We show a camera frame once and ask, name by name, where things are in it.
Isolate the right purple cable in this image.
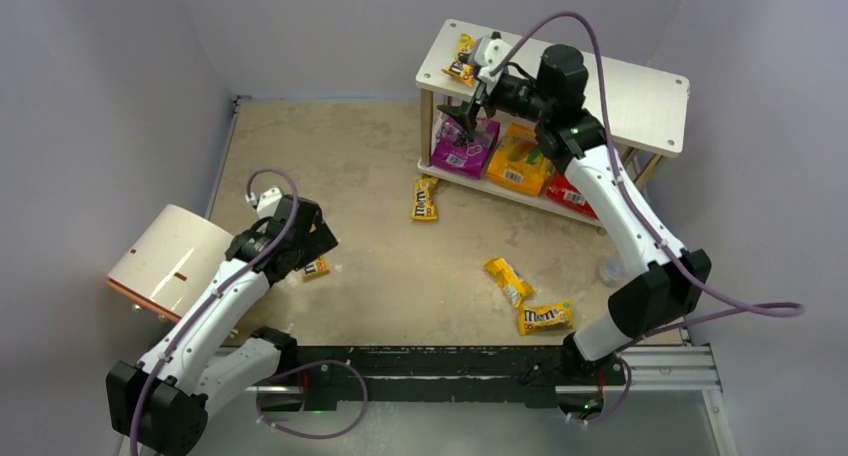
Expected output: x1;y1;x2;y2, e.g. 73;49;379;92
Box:
490;10;806;348

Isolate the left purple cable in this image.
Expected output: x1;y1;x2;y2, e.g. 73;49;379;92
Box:
129;168;301;456

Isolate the yellow m&m bag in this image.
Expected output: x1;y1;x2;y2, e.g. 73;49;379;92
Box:
518;300;573;336
441;33;476;88
483;257;535;308
301;256;330;281
410;175;439;221

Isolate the white two-tier shelf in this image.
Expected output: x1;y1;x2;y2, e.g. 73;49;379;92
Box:
415;19;690;226

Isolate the white cylinder roll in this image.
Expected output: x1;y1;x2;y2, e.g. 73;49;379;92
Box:
107;204;233;321

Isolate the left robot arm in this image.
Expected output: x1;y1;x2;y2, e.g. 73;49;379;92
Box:
106;189;336;455

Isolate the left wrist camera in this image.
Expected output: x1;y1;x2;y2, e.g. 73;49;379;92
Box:
249;186;284;219

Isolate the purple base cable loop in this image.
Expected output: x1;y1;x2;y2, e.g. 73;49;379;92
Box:
254;358;370;440

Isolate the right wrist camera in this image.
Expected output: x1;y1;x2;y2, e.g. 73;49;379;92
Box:
467;31;513;85

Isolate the orange candy bag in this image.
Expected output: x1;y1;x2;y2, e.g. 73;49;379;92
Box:
485;123;553;197

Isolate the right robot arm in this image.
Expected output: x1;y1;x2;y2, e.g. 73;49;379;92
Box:
439;37;711;366

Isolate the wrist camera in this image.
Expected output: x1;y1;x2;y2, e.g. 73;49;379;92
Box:
249;186;284;219
467;31;513;85

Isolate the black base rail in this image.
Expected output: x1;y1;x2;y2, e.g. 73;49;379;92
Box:
278;345;626;411

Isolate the red candy bag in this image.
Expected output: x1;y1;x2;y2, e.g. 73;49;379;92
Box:
546;173;597;220

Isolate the yellow m&m bag flipped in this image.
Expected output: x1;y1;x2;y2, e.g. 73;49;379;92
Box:
483;257;535;308

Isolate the purple candy bag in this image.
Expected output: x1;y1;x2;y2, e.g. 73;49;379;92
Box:
430;116;501;180

